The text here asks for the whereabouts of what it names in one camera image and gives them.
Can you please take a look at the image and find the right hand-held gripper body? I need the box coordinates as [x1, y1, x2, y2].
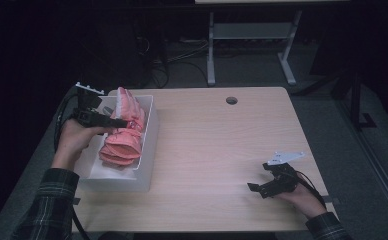
[260, 151, 306, 200]

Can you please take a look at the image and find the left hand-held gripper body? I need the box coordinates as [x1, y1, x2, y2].
[71, 81, 108, 130]

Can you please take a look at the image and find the white storage box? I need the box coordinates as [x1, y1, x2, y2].
[73, 94, 160, 193]

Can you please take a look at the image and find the person's right hand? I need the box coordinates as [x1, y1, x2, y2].
[274, 185, 328, 220]

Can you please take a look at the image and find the person's left hand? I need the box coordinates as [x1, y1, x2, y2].
[51, 118, 109, 170]

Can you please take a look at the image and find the black metal stand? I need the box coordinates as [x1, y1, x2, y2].
[347, 61, 378, 130]

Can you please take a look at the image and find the right hand-held gripper black cable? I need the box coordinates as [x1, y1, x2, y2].
[294, 170, 327, 208]

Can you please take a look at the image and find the bundle of floor cables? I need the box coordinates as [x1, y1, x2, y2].
[134, 34, 210, 90]

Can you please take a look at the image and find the aluminium rail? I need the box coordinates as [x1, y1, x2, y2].
[334, 98, 388, 232]

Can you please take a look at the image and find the grey metal table frame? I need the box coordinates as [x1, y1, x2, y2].
[206, 9, 304, 87]

